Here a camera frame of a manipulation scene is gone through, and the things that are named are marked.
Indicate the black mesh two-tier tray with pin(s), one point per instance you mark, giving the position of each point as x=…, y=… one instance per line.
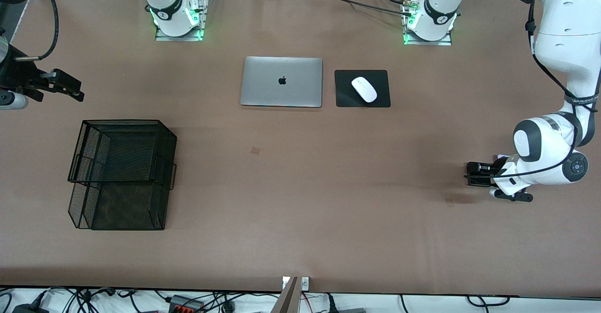
x=122, y=163

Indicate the black mouse pad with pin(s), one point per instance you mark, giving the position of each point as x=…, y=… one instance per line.
x=382, y=97

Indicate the small white metal bracket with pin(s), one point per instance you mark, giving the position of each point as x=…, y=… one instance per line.
x=285, y=282
x=305, y=282

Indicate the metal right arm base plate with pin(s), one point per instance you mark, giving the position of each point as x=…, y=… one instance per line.
x=181, y=38

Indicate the black power adapter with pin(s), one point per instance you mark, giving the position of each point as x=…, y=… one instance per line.
x=26, y=309

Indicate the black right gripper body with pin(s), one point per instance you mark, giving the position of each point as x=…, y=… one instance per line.
x=19, y=74

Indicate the white computer mouse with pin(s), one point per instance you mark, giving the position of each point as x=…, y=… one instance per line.
x=364, y=89

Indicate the brown angled post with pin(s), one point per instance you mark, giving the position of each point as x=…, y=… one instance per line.
x=287, y=301

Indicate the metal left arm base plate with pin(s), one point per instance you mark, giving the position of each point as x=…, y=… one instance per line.
x=427, y=43

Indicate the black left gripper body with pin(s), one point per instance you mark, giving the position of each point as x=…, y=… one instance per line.
x=488, y=170

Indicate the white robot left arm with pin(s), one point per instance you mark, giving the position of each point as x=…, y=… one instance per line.
x=563, y=17

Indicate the black orange power strip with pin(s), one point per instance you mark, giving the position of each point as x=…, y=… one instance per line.
x=185, y=306

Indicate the silver laptop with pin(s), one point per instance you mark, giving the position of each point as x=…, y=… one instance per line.
x=263, y=83

